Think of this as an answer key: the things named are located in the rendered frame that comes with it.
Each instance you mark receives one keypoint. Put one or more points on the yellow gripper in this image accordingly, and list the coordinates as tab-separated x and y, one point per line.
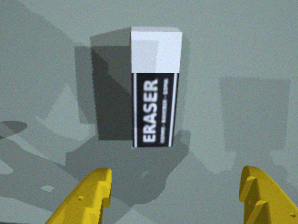
264	201

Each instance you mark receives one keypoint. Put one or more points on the white eraser with black sleeve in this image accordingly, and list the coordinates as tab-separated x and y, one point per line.
155	78

